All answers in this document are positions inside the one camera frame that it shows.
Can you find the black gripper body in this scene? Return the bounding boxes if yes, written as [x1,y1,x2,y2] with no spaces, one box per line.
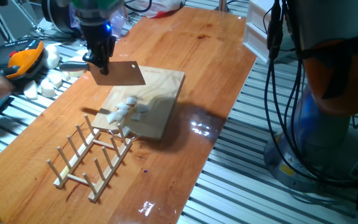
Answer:
[80,20,117,59]

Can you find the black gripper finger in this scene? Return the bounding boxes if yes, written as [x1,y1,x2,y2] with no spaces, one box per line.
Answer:
[82,51,101,68]
[99,51,112,77]

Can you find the large white radish chunk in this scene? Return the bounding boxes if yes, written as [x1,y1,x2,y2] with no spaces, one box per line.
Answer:
[42,45,61,70]

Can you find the light wooden cutting board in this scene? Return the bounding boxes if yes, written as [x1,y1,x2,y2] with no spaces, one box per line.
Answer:
[91,64,186,141]

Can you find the glossy brown wooden board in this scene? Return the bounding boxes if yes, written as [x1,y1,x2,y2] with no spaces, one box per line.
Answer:
[0,6,258,224]

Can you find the steel cleaver knife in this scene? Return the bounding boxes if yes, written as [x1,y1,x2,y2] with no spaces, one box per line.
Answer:
[59,60,147,86]

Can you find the white red-printed plastic bag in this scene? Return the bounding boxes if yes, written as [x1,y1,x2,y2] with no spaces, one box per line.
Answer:
[126,0,186,19]

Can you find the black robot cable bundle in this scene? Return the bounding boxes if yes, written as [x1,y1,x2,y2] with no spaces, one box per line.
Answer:
[123,0,358,194]

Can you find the white plastic drawer box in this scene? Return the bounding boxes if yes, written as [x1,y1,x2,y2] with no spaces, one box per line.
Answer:
[242,0,291,65]

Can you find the wooden peg dish rack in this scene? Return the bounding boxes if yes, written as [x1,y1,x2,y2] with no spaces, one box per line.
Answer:
[46,114,133,203]

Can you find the orange black teach pendant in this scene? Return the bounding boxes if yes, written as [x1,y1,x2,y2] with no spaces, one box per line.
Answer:
[0,37,46,85]

